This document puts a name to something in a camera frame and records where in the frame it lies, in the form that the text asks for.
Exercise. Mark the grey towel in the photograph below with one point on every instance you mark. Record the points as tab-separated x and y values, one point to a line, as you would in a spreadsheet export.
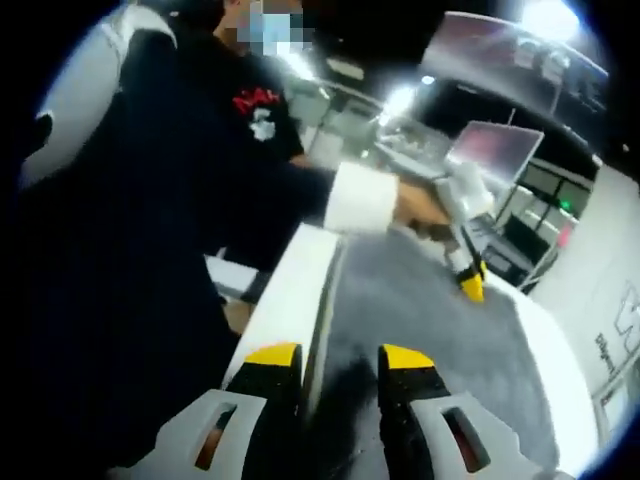
415	310

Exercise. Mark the white worn device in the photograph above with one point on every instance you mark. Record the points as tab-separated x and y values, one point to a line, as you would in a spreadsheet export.
85	85

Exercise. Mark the person's dark clothed torso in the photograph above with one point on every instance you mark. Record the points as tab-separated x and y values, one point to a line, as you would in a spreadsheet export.
175	200

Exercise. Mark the oval ceiling lamp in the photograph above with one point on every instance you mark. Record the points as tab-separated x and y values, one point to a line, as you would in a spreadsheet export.
550	17

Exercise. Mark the black desk monitor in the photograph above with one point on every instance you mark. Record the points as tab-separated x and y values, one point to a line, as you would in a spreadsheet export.
530	235

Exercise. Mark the hanging dark screen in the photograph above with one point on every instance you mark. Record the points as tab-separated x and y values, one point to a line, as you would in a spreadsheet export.
500	60

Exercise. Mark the curved desk monitor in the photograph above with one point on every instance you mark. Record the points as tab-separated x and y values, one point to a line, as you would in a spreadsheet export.
495	150

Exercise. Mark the glass partition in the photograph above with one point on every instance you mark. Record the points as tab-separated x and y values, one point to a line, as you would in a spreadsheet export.
545	175

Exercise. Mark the grey office desk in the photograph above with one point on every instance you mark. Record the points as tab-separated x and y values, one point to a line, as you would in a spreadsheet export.
500	265

